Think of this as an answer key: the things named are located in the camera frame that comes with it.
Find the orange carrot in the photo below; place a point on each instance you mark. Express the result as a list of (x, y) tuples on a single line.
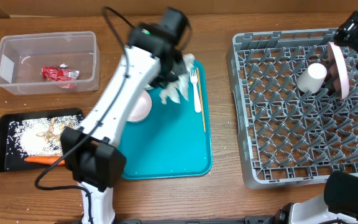
[(47, 160)]

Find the white paper cup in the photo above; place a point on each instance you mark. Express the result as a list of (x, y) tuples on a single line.
[(312, 78)]

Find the clear plastic bin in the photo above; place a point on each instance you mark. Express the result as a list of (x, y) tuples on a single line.
[(23, 56)]

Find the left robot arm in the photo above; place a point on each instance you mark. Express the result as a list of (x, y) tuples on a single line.
[(151, 57)]

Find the twisted white napkin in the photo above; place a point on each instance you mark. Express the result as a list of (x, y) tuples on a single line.
[(171, 91)]

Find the white plastic fork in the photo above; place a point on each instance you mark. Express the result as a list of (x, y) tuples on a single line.
[(194, 82)]

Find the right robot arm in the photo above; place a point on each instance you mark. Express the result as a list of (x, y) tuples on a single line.
[(339, 202)]

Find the black plastic tray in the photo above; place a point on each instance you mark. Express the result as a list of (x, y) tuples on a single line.
[(11, 159)]

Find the white bowl with peanuts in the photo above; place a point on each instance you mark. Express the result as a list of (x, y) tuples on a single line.
[(141, 108)]

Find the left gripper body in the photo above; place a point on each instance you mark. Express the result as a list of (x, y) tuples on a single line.
[(171, 73)]

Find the red ketchup packet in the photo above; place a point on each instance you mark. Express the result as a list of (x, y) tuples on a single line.
[(59, 74)]

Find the grey dishwasher rack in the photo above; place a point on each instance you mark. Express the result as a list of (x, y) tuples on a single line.
[(287, 137)]

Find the pile of white rice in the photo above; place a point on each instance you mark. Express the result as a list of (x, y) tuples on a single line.
[(31, 145)]

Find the white round plate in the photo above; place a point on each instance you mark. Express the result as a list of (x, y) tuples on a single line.
[(338, 70)]

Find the teal serving tray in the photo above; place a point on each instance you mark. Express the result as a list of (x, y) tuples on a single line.
[(172, 141)]

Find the wooden chopstick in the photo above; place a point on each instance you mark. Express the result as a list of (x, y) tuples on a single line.
[(201, 98)]

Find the pile of peanuts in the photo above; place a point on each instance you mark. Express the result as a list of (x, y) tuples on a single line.
[(50, 134)]

